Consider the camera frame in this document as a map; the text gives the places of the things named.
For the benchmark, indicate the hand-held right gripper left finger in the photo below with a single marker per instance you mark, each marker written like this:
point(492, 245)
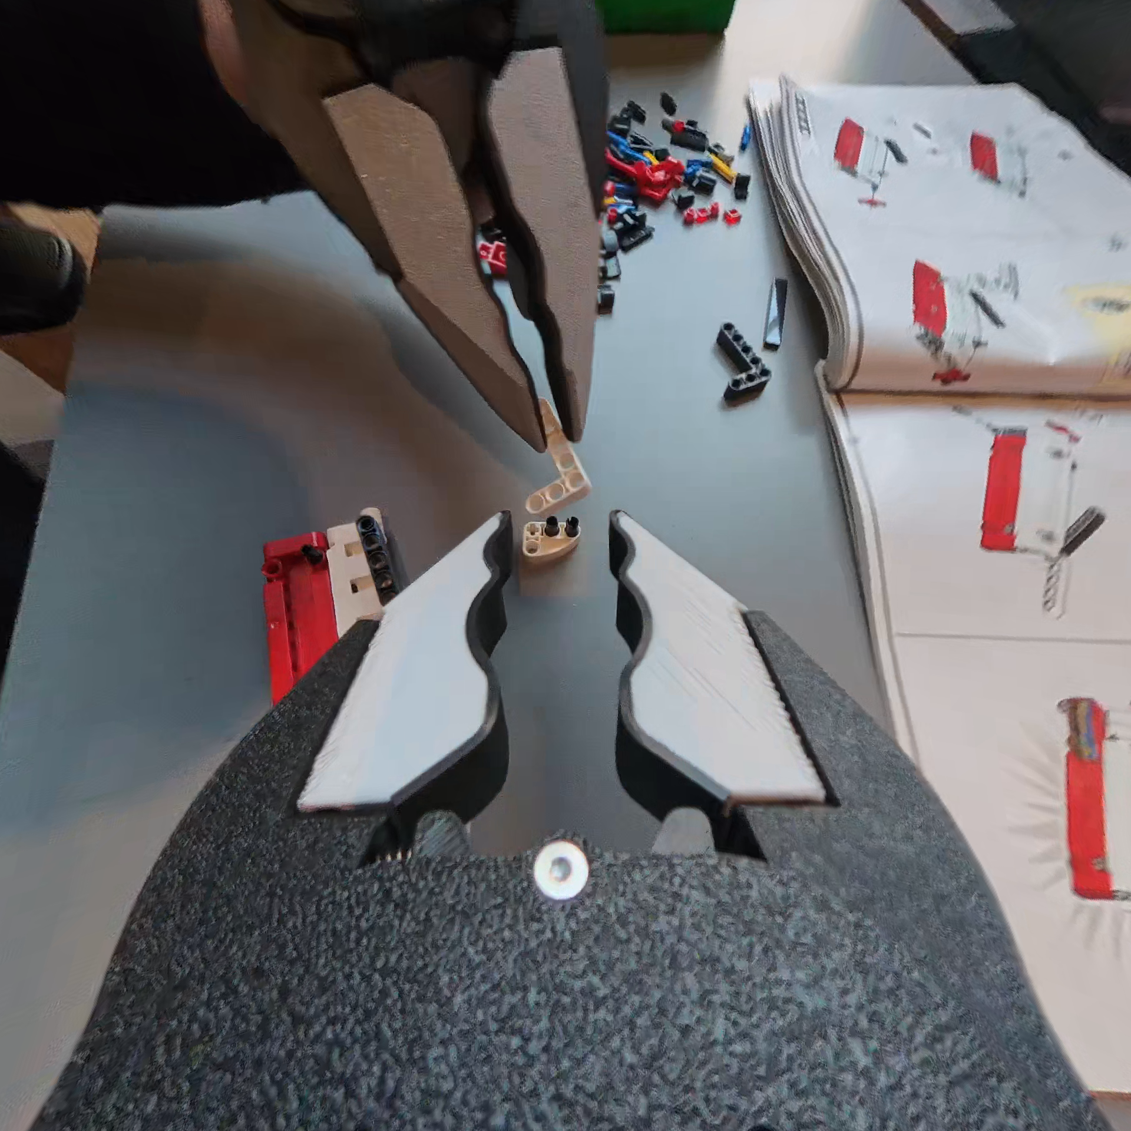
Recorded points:
point(415, 690)

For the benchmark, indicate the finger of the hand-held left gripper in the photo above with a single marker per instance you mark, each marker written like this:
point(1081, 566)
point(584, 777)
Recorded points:
point(548, 194)
point(415, 221)

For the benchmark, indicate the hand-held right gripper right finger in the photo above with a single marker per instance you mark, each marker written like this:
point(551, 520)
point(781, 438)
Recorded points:
point(715, 698)

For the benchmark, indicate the red and white brick panel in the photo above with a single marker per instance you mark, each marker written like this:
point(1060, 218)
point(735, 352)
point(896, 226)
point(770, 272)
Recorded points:
point(300, 610)

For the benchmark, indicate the small white curved brick piece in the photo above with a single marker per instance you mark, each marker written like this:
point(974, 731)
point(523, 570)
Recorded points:
point(539, 550)

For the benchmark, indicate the white L-shaped brick beam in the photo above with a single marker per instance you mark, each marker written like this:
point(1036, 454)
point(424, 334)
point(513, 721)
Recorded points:
point(566, 482)

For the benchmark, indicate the person's left forearm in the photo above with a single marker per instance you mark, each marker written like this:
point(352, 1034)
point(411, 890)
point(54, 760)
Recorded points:
point(107, 97)

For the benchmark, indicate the pile of coloured brick pieces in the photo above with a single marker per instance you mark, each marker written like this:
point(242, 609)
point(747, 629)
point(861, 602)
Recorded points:
point(653, 173)

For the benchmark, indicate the black straight brick beam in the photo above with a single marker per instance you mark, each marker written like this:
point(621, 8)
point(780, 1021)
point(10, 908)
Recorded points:
point(378, 556)

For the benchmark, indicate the green box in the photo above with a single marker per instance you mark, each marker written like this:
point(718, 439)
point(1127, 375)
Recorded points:
point(663, 16)

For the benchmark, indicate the black L-shaped brick beam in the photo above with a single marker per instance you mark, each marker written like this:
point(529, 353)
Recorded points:
point(738, 358)

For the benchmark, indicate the black flat brick bar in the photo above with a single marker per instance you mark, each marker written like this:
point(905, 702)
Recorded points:
point(776, 314)

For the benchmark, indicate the open instruction booklet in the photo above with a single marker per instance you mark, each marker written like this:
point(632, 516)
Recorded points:
point(990, 531)

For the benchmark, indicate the black office chair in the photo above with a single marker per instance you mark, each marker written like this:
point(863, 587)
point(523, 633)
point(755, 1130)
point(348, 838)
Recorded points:
point(39, 274)

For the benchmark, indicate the black cardboard box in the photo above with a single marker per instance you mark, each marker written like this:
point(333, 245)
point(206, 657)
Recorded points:
point(1052, 53)

